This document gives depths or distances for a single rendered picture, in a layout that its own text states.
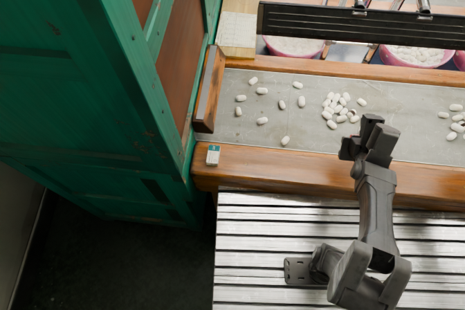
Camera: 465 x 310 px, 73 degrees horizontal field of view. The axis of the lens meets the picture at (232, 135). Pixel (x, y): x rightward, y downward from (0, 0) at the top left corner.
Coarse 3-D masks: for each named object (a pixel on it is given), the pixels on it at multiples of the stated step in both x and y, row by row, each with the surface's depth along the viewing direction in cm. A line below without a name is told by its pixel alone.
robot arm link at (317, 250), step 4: (316, 248) 80; (320, 248) 80; (316, 252) 79; (320, 252) 79; (312, 256) 82; (316, 256) 79; (312, 260) 80; (316, 260) 79; (312, 264) 81; (312, 268) 81; (316, 268) 82; (316, 272) 81; (320, 272) 81; (328, 276) 81
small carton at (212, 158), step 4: (208, 148) 95; (212, 148) 95; (216, 148) 95; (220, 148) 96; (208, 152) 94; (212, 152) 94; (216, 152) 94; (208, 156) 94; (212, 156) 94; (216, 156) 94; (208, 160) 93; (212, 160) 93; (216, 160) 93; (208, 164) 94; (212, 164) 93; (216, 164) 93
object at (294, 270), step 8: (296, 264) 89; (304, 264) 89; (288, 272) 89; (296, 272) 89; (304, 272) 88; (312, 272) 85; (288, 280) 88; (296, 280) 88; (304, 280) 88; (312, 280) 88; (320, 280) 82; (328, 280) 82
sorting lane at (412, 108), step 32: (224, 96) 109; (256, 96) 108; (288, 96) 108; (320, 96) 108; (352, 96) 108; (384, 96) 108; (416, 96) 108; (448, 96) 107; (224, 128) 103; (256, 128) 103; (288, 128) 103; (320, 128) 102; (352, 128) 102; (416, 128) 102; (448, 128) 102; (416, 160) 97; (448, 160) 97
